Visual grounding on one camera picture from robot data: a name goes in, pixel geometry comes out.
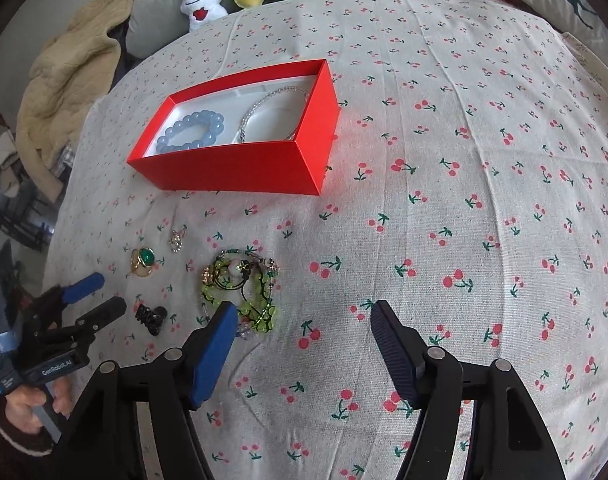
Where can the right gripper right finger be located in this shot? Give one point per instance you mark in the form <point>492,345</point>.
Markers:
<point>509,439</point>

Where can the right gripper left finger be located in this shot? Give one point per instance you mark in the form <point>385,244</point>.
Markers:
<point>102,438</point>

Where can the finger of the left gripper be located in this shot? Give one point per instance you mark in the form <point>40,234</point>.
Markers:
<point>99,317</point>
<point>83,288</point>

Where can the black hair claw clip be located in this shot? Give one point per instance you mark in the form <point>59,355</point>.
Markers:
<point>151,319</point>

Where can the small silver charm pendant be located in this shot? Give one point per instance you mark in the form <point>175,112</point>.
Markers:
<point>175,241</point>

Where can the silver rhinestone bangle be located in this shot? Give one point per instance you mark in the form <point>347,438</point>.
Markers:
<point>274,117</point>

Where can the person's left hand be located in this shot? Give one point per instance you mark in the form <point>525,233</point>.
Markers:
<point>20,404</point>

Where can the beige quilted blanket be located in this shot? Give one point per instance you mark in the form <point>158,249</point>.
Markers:
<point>71,72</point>

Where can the red cardboard box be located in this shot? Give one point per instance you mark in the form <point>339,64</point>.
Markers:
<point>188,145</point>

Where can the cherry print bed sheet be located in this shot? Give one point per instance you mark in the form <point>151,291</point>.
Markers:
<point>467,185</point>

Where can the grey pillow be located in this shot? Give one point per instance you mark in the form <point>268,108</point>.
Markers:
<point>155,23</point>

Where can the white plush toy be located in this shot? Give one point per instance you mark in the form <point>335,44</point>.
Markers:
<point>201,12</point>

